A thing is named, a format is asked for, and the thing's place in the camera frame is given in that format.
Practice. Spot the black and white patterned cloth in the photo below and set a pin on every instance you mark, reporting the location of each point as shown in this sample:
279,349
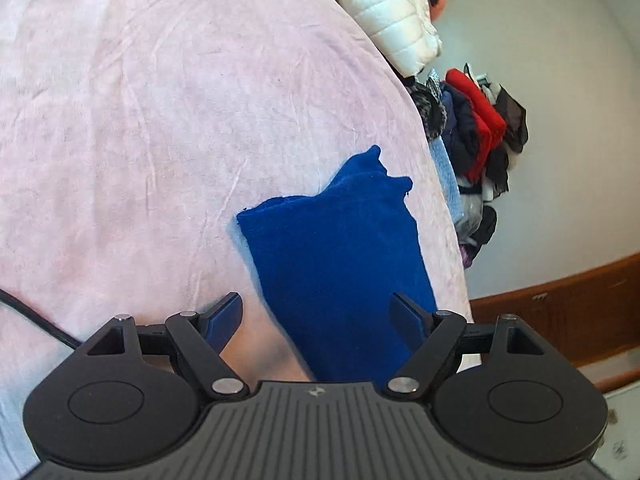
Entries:
434,81

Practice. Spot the red garment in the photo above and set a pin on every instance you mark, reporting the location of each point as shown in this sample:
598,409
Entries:
482,115

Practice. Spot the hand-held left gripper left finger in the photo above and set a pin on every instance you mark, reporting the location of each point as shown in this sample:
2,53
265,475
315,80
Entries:
225,319

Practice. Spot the light blue knitted cloth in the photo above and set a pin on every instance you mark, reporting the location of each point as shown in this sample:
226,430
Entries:
446,180

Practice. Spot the dark fur-trimmed garment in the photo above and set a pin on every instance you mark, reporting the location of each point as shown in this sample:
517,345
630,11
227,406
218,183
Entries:
429,110

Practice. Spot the navy jacket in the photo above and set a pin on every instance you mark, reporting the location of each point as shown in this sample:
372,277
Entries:
462,130

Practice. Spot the brown wooden cabinet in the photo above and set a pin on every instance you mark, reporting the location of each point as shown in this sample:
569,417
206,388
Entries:
565,320

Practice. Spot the black sheer garment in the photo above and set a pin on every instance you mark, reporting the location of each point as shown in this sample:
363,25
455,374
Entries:
515,120

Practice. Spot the blue knit sweater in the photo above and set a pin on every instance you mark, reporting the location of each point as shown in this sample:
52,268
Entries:
330,260

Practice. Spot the pink blanket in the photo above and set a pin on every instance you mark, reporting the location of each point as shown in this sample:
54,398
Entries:
150,110

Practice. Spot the white puffer jacket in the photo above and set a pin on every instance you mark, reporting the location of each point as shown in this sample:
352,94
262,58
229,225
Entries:
395,15

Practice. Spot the purple cloth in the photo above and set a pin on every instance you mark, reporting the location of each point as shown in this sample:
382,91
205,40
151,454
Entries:
467,257

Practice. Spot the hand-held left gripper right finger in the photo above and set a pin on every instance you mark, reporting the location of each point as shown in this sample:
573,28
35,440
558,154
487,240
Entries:
407,321

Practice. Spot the orange garment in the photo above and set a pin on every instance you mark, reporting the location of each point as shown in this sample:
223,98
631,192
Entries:
440,0

